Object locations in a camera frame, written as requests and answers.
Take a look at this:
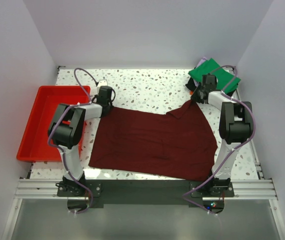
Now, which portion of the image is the dark red t shirt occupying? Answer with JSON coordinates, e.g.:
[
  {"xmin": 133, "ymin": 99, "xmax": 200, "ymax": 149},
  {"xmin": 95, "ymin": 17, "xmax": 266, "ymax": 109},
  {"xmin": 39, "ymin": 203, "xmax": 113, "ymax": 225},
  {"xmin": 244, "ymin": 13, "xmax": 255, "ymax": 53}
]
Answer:
[{"xmin": 89, "ymin": 100, "xmax": 218, "ymax": 182}]

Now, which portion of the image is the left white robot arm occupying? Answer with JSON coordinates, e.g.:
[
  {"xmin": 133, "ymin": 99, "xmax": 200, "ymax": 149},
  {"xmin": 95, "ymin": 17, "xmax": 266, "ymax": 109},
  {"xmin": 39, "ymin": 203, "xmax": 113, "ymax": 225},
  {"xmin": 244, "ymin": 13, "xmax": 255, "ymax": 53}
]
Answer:
[{"xmin": 47, "ymin": 86, "xmax": 116, "ymax": 182}]

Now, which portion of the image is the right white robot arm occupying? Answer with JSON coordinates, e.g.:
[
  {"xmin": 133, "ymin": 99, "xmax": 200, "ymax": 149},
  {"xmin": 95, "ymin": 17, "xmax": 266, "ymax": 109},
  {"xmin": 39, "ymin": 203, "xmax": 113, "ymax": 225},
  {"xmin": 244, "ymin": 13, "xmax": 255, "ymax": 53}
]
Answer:
[{"xmin": 191, "ymin": 74, "xmax": 256, "ymax": 180}]

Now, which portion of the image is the green folded t shirt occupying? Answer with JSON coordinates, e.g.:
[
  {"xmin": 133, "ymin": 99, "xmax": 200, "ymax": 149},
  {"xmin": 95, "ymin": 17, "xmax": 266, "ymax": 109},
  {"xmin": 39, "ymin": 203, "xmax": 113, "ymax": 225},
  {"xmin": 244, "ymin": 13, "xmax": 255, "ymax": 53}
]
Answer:
[{"xmin": 188, "ymin": 58, "xmax": 241, "ymax": 95}]

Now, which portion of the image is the black folded t shirt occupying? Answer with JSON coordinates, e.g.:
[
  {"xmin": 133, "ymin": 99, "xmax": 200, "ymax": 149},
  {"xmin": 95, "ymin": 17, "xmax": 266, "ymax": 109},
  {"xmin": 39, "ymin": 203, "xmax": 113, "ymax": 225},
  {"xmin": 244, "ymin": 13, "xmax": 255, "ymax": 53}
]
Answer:
[{"xmin": 185, "ymin": 77, "xmax": 199, "ymax": 92}]

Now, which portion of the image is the lilac folded t shirt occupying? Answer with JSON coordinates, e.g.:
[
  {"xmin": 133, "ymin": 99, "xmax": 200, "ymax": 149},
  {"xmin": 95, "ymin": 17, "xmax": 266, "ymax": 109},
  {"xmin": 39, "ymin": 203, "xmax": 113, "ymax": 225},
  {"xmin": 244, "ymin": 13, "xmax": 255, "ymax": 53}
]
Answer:
[{"xmin": 193, "ymin": 57, "xmax": 208, "ymax": 87}]

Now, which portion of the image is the red plastic bin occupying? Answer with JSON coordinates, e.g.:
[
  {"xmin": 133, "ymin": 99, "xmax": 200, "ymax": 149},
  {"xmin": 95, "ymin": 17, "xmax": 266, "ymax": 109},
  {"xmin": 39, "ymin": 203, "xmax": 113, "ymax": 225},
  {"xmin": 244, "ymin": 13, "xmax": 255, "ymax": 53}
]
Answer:
[{"xmin": 16, "ymin": 85, "xmax": 89, "ymax": 162}]

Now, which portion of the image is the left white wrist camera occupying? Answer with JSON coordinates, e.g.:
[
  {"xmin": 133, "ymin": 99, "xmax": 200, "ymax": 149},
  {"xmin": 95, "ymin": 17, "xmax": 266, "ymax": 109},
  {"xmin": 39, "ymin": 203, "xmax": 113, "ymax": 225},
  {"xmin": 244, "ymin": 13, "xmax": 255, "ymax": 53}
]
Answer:
[{"xmin": 96, "ymin": 79, "xmax": 108, "ymax": 87}]

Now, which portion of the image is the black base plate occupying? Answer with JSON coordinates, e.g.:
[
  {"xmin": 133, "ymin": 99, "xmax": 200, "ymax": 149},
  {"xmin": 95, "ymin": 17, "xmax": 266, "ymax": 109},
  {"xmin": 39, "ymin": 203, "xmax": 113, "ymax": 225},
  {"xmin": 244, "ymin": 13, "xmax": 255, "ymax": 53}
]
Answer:
[{"xmin": 55, "ymin": 179, "xmax": 235, "ymax": 211}]

